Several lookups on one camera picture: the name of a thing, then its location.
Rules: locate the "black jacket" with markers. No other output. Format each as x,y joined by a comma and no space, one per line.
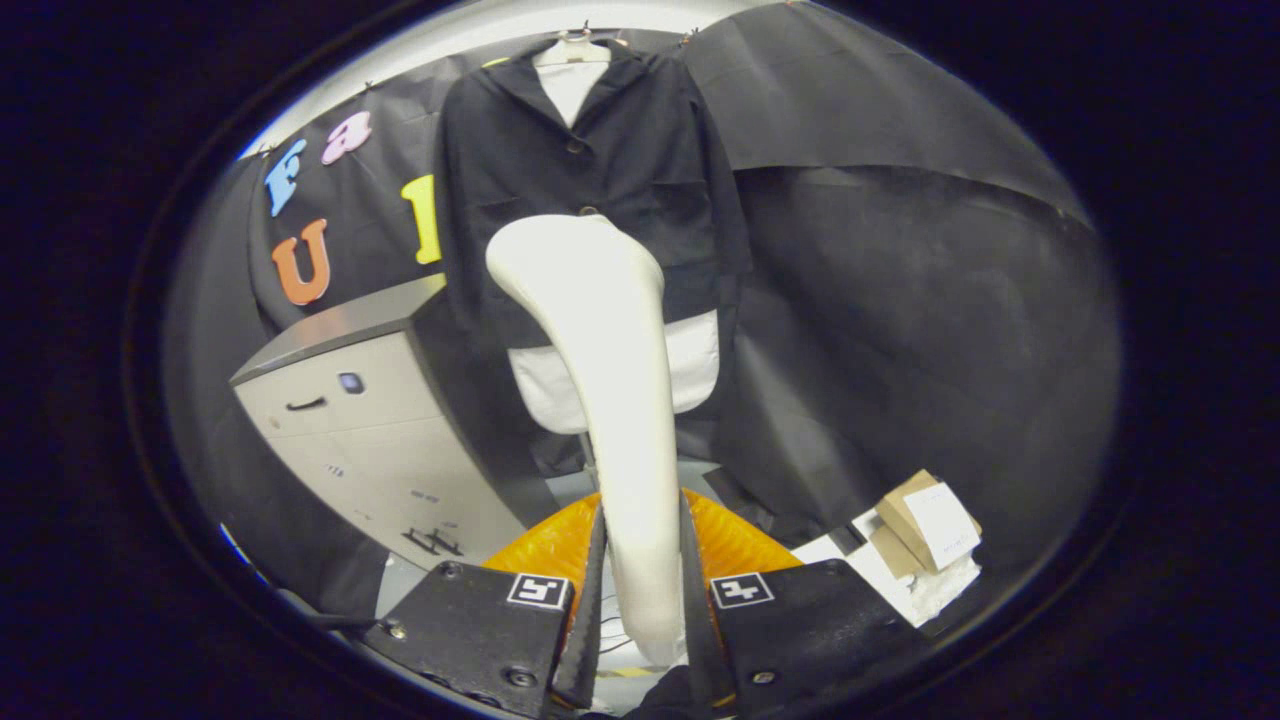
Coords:
640,160

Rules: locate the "grey drawer cabinet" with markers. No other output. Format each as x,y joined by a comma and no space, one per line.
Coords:
350,440

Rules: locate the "black backdrop cloth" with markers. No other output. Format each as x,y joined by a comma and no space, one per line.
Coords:
900,300

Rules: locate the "brown cardboard box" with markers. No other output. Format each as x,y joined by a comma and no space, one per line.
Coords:
897,522

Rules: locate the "white garment steamer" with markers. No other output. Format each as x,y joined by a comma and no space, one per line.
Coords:
610,350

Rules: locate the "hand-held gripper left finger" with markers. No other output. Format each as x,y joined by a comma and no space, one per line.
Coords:
590,620

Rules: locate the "white dress form mannequin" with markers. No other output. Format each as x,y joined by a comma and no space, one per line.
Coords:
697,360

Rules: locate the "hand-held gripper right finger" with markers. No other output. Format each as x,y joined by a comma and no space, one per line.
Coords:
696,620

